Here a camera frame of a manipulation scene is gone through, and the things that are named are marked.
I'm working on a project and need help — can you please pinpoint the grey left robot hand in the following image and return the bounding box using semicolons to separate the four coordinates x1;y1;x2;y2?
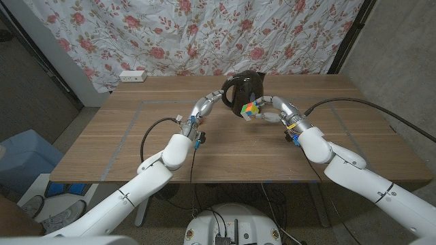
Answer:
180;90;225;141

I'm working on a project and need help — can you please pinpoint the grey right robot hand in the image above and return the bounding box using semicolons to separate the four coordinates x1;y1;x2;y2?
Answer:
253;95;313;135

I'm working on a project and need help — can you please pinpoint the multicoloured rubiks cube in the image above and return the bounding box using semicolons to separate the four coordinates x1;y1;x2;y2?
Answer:
240;101;260;122

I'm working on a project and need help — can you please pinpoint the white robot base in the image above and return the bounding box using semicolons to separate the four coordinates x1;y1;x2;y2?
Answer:
183;203;283;245

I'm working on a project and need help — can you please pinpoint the black electric kettle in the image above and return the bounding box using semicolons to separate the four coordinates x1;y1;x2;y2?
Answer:
221;69;266;118

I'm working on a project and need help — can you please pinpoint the white power strip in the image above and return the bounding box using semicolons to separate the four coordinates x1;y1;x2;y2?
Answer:
118;69;148;83

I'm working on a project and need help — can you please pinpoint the floral print backdrop cloth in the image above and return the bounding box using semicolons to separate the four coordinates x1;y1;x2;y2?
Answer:
22;0;365;93

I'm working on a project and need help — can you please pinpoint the black round floor disc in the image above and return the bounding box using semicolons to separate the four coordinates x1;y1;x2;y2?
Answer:
166;183;181;201

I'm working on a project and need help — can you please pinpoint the grey table leg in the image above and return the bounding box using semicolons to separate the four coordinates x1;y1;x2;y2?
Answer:
308;183;331;228

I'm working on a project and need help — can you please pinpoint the white table leg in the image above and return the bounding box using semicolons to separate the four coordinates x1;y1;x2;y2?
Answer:
134;197;151;228

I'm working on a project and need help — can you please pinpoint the blue black floor pad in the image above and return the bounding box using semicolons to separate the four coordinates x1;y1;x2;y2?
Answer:
45;181;87;198

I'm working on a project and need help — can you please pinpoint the grey sneaker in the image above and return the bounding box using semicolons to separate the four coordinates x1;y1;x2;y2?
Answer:
40;199;87;234
20;195;45;218

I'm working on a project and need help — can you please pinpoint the white floor mat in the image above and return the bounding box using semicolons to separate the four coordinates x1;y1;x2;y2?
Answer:
15;173;122;235

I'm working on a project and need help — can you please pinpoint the blue plastic bin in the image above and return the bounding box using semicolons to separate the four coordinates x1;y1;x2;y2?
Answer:
0;129;65;193

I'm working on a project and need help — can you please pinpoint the person brown leg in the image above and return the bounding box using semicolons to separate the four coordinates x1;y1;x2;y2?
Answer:
0;195;44;238

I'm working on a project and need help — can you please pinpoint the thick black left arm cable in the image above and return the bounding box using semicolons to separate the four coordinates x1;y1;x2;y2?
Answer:
140;117;180;163

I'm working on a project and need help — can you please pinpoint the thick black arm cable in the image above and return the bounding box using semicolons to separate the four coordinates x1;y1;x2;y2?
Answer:
304;97;436;144
140;117;180;163

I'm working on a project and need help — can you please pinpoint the thin black left wrist cable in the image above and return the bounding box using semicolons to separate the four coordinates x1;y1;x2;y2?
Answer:
189;148;198;218

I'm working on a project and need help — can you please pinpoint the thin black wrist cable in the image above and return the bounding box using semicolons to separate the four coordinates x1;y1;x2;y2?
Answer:
301;148;364;245
189;148;198;218

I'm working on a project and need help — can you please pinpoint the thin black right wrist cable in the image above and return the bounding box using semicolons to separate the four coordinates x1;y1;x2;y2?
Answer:
301;148;364;245

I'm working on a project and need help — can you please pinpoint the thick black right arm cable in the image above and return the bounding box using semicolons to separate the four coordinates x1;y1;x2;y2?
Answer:
304;97;436;144

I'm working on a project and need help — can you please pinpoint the thin black floor cable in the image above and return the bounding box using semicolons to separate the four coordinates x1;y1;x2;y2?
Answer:
193;183;228;235

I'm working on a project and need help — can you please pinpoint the white floor cable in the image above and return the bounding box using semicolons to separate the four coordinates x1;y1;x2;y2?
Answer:
260;183;302;245

